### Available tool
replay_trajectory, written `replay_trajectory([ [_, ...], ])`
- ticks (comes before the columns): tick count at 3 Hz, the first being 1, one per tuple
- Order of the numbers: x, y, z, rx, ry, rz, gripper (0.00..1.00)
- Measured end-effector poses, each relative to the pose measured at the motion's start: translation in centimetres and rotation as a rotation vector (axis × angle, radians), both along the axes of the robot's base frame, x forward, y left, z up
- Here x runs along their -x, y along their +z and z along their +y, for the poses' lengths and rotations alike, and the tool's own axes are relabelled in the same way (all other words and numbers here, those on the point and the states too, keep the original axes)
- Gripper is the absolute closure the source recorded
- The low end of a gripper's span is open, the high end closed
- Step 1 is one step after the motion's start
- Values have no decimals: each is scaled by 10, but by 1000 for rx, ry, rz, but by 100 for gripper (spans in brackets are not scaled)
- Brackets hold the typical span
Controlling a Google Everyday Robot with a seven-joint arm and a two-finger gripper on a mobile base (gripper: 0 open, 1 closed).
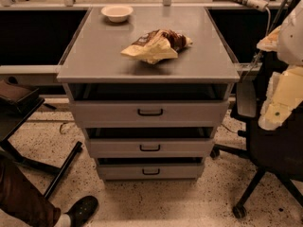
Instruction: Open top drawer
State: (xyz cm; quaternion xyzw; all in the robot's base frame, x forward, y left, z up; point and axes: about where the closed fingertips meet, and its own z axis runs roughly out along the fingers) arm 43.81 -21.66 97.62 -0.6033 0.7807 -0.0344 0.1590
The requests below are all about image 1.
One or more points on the dark tray on table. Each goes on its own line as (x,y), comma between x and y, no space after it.
(15,97)

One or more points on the grey drawer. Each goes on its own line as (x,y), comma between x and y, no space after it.
(140,114)
(150,172)
(148,148)

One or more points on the brown trouser leg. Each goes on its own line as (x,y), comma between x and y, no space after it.
(21,199)

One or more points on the grey middle drawer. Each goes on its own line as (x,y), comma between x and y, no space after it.
(148,148)

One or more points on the black shoe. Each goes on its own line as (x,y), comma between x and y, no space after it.
(82,210)

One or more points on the grey bottom drawer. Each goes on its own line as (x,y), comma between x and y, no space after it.
(150,172)

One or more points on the white bowl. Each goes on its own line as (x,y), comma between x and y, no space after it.
(117,13)

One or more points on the black office chair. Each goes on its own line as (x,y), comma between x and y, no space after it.
(279,152)

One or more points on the grey top drawer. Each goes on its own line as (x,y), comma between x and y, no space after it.
(140,114)

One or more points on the grey drawer cabinet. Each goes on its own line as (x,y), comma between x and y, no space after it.
(95,70)

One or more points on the yellow brown chip bag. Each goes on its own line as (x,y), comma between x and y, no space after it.
(157,45)

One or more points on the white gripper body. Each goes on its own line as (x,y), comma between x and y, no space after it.
(292,38)

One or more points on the black side table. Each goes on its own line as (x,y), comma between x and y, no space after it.
(9,124)

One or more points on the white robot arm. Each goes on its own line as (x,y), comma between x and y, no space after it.
(287,40)

